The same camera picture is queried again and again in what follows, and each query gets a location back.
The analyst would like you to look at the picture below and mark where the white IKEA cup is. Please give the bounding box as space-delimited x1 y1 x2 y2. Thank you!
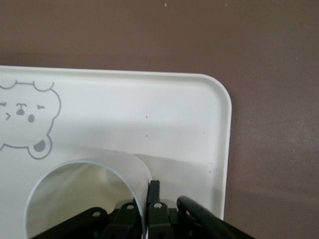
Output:
24 152 152 239

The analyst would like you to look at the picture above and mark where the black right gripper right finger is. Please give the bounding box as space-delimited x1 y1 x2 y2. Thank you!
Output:
146 179 180 239

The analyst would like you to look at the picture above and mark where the brown table cover mat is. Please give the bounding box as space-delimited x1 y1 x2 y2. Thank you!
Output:
0 0 319 239

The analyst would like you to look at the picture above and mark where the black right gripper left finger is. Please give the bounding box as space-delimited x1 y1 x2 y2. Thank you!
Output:
31 200 143 239

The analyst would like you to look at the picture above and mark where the cream bear print tray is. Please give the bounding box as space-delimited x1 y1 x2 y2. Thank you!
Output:
0 65 233 239

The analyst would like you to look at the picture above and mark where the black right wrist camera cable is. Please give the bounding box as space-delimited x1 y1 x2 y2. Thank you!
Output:
175 195 252 239

